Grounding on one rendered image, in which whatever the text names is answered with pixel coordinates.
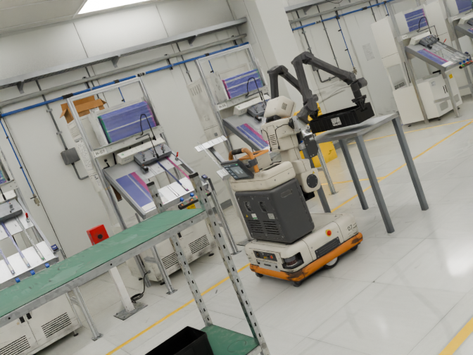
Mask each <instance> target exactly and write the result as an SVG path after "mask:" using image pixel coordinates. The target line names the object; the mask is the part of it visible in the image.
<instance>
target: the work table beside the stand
mask: <svg viewBox="0 0 473 355"><path fill-rule="evenodd" d="M390 120H392V123H393V126H394V129H395V131H396V135H397V138H398V141H399V144H400V146H401V150H402V152H403V156H404V159H405V162H406V164H407V167H408V170H409V173H410V177H411V179H412V183H413V185H414V188H415V191H416V194H417V198H418V200H419V203H420V206H421V209H422V211H426V210H427V209H429V207H428V204H427V200H426V198H425V195H424V192H423V189H422V186H421V183H420V179H419V177H418V174H417V171H416V168H415V164H414V162H413V159H412V156H411V153H410V150H409V147H408V143H407V141H406V138H405V135H404V132H403V129H402V126H401V122H400V120H399V117H398V113H393V114H389V115H386V116H380V117H376V118H370V119H367V120H365V121H364V122H362V123H360V124H356V125H350V126H347V127H340V128H337V129H333V130H328V131H326V132H323V133H322V134H320V135H317V136H315V137H314V138H315V141H316V143H317V144H320V143H325V142H331V141H336V140H338V141H339V144H340V146H341V150H342V152H343V155H344V158H345V160H346V164H347V166H348V169H349V172H350V174H351V177H352V180H353V184H354V186H355V189H356V192H357V194H358V198H359V200H360V203H361V206H362V209H363V210H367V209H368V208H369V207H368V205H367V201H366V199H365V195H364V193H363V190H362V187H361V185H360V181H359V179H358V175H357V173H356V171H355V167H354V165H353V161H352V159H351V155H350V153H349V150H348V147H347V145H346V141H345V139H347V138H351V137H354V138H355V141H356V144H357V146H358V150H359V152H360V156H361V158H362V162H363V164H364V167H365V170H366V173H367V176H368V178H369V181H370V184H371V187H372V190H373V192H374V196H375V199H376V201H377V205H378V207H379V210H380V213H381V216H382V219H383V221H384V224H385V227H386V231H387V233H392V232H394V231H395V230H394V228H393V224H392V222H391V218H390V215H389V212H388V210H387V207H386V204H385V201H384V198H383V195H382V193H381V190H380V187H379V183H378V181H377V177H376V175H375V173H374V169H373V167H372V163H371V160H370V157H369V155H368V152H367V149H366V146H365V143H364V140H363V138H362V134H364V133H366V132H368V131H370V130H372V129H374V128H376V127H378V126H380V125H382V124H384V123H386V122H388V121H390ZM302 152H303V155H304V157H305V158H307V159H309V161H310V167H311V168H315V166H314V163H313V160H312V159H311V158H310V157H309V155H308V151H307V149H306V148H304V149H303V150H302ZM317 193H318V196H319V198H320V201H321V204H322V207H323V209H324V212H325V213H331V210H330V207H329V204H328V202H327V199H326V196H325V194H324V191H323V188H322V185H320V188H319V189H318V190H317Z"/></svg>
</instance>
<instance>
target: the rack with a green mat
mask: <svg viewBox="0 0 473 355"><path fill-rule="evenodd" d="M189 179H190V180H191V183H192V186H193V188H194V191H195V193H196V196H197V198H198V201H199V203H200V205H201V208H192V209H183V210H174V211H166V210H165V207H164V205H163V202H162V200H161V197H160V195H159V193H158V190H157V188H156V185H155V183H154V181H152V182H149V183H147V184H146V185H147V187H148V189H149V192H150V194H151V197H152V199H153V202H154V204H155V206H156V209H157V211H158V214H156V215H154V216H152V217H150V218H148V219H146V220H144V221H142V222H140V223H137V224H136V225H133V226H132V227H130V228H127V229H126V230H123V231H122V232H119V233H118V234H116V235H113V236H112V237H109V238H108V239H105V240H104V241H102V242H99V243H97V244H95V245H93V246H91V247H89V248H87V249H85V250H83V251H81V252H79V253H77V254H75V255H73V256H71V257H69V258H67V259H65V260H63V261H61V262H59V263H56V264H54V265H52V266H50V267H48V268H46V269H44V270H42V271H40V272H38V273H36V274H34V275H32V276H30V277H28V278H26V279H24V280H22V281H20V282H18V283H15V284H14V285H11V286H10V287H7V288H6V289H3V290H1V291H0V328H1V327H3V326H5V325H7V324H9V323H10V322H12V321H14V320H16V319H18V318H20V317H21V316H24V315H25V314H27V313H29V312H31V311H33V310H35V309H37V308H39V307H40V306H43V305H44V304H46V303H48V302H50V301H52V300H54V299H55V298H57V297H59V296H61V295H63V294H65V293H66V292H69V291H70V290H72V289H75V288H76V287H78V286H80V285H82V284H84V283H85V282H87V281H89V280H91V279H93V278H95V277H96V276H98V275H100V274H102V273H105V272H106V271H108V270H110V269H111V268H114V267H116V266H118V265H119V264H121V263H123V262H125V261H127V260H129V259H130V258H132V257H134V256H136V255H138V254H140V253H141V252H143V251H146V250H147V249H150V248H151V247H153V246H155V245H157V244H159V243H161V242H162V241H164V240H166V239H168V238H169V240H170V243H171V245H172V248H173V249H174V252H175V254H176V257H177V260H178V261H179V264H180V266H181V269H182V271H183V273H184V276H185V278H186V280H187V283H188V285H189V288H190V290H191V293H192V295H193V297H194V300H195V302H196V305H197V307H198V309H199V312H200V314H201V317H202V319H203V322H204V323H205V327H204V328H202V329H200V330H202V331H204V332H206V334H207V338H208V341H209V342H210V346H211V348H212V350H213V353H214V355H258V354H259V353H260V355H270V352H269V349H268V348H267V344H266V342H265V339H264V337H263V334H262V332H261V330H260V327H259V324H258V322H257V320H256V317H255V314H254V312H253V309H252V307H251V304H250V302H249V300H248V297H247V295H246V292H245V289H244V286H243V285H242V282H241V279H240V277H239V274H238V272H237V269H236V267H235V265H234V262H233V260H232V257H231V254H230V252H229V249H228V247H227V244H226V242H225V239H224V237H223V235H222V232H221V229H220V226H219V225H218V222H217V219H216V217H215V214H214V212H213V209H212V207H211V205H210V202H209V200H208V197H207V194H206V191H205V190H204V187H203V184H202V182H201V179H200V177H199V175H198V172H195V173H192V174H190V175H189ZM204 219H206V220H207V223H208V226H209V228H210V231H211V233H212V235H213V238H214V240H215V243H216V245H217V248H218V250H219V252H220V255H221V257H222V260H223V263H224V265H225V268H226V270H227V273H228V275H229V278H230V280H231V282H232V285H233V287H234V290H235V292H236V295H237V297H238V300H239V303H240V304H241V307H242V310H243V312H244V315H245V317H246V320H247V322H248V325H249V327H250V329H251V332H252V334H253V337H251V336H248V335H245V334H242V333H239V332H235V331H233V330H229V329H227V328H223V327H220V326H218V325H213V322H212V320H211V318H210V316H209V313H208V310H207V308H206V305H205V304H204V301H203V299H202V296H201V293H200V292H199V289H198V287H197V284H196V281H195V279H194V276H193V275H192V272H191V270H190V267H189V264H188V263H187V260H186V258H185V255H184V252H183V251H182V248H181V246H180V243H179V241H178V238H177V236H176V234H177V233H179V232H181V231H183V230H185V229H187V228H189V227H191V226H192V225H194V224H196V223H198V222H200V221H202V220H204Z"/></svg>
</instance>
